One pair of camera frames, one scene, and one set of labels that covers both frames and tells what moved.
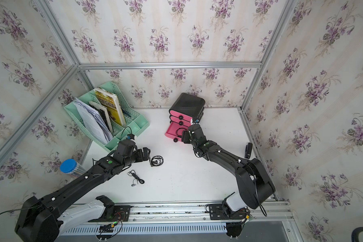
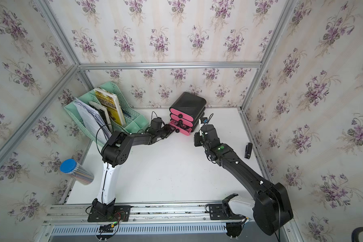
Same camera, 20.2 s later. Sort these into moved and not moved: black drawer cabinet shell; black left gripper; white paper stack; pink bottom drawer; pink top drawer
Moved: black left gripper; pink bottom drawer
Not moved: pink top drawer; white paper stack; black drawer cabinet shell
